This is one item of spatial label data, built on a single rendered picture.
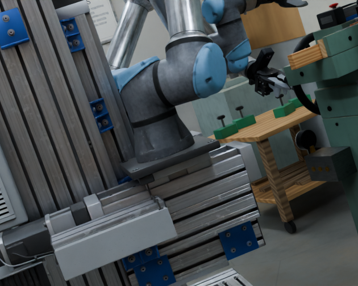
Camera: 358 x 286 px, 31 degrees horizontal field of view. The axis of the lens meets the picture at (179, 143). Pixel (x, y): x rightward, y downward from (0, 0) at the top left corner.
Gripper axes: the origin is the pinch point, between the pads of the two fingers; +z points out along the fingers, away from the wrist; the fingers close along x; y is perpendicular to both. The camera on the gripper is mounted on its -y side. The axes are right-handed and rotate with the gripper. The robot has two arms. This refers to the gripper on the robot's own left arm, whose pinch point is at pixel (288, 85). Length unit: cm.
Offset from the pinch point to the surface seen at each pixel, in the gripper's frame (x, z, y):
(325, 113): 8.9, 27.6, -4.9
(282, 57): -138, -165, 88
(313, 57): 20.3, 32.6, -28.0
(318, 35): -4.2, 7.8, -19.9
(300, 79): 17.6, 25.3, -17.7
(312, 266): -18, 2, 90
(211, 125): -74, -158, 117
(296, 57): 26, 32, -29
